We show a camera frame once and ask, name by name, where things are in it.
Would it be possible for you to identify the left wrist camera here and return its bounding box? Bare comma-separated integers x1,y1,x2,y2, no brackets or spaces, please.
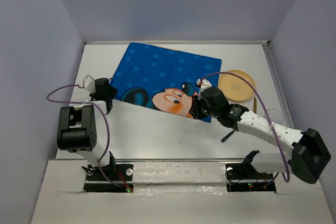
82,74,96,94

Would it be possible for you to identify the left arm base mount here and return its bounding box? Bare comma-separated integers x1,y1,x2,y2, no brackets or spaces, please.
81,163,134,193

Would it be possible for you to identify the yellow plastic plate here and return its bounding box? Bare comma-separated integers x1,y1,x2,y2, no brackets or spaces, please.
218,74,255,102

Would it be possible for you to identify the clear plastic drinking glass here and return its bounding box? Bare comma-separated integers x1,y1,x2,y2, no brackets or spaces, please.
264,108,284,124

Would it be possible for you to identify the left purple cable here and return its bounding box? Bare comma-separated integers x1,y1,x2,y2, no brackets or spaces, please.
46,84,132,192

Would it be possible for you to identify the gold knife black handle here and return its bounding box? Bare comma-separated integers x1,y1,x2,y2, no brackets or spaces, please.
253,97,257,114

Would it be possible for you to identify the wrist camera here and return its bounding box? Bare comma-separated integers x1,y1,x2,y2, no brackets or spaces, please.
82,74,96,94
196,78,212,99

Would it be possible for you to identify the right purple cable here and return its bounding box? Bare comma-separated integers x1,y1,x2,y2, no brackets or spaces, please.
197,71,291,183

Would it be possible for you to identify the gold fork black handle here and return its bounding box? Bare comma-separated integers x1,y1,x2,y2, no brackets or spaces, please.
221,130,235,143

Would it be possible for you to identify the blue Mickey Mouse placemat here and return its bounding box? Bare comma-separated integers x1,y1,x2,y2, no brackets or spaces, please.
110,42,222,118

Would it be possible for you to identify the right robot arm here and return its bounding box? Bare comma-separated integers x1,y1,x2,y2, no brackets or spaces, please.
190,87,331,184

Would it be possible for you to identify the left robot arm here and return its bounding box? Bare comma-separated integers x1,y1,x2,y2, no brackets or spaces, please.
57,76,118,179

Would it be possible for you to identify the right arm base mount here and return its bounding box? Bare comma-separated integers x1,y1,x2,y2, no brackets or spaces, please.
225,163,276,193

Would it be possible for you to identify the purple cable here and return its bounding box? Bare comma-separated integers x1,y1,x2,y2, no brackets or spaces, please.
46,84,132,192
197,71,291,183

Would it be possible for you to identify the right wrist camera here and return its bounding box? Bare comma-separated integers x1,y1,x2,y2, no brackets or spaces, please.
196,78,212,99

